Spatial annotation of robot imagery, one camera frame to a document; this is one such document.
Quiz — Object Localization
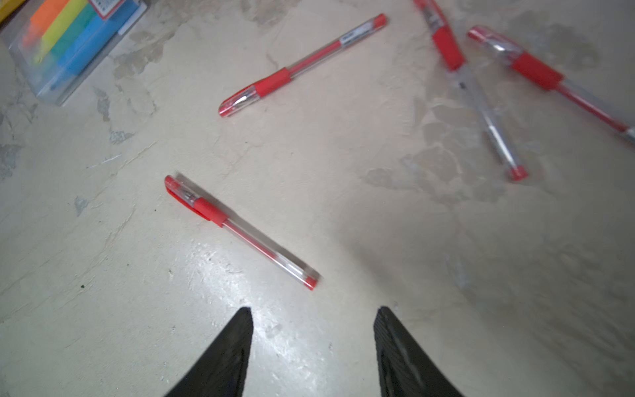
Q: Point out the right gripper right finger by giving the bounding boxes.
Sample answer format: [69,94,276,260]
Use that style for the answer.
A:
[373,306,463,397]

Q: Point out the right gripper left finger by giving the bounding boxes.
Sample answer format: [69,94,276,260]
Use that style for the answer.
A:
[166,307,254,397]

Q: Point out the red gel pen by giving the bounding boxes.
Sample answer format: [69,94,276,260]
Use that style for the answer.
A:
[218,13,388,117]
[164,175,319,290]
[467,26,634,143]
[414,0,529,182]

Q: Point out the red gel pen upright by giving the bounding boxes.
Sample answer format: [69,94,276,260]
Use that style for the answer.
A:
[218,13,388,117]

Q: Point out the highlighter set clear case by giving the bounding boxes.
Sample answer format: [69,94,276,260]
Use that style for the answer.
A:
[1,0,148,105]

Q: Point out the yellow calculator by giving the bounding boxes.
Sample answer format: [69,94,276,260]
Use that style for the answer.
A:
[0,0,25,22]

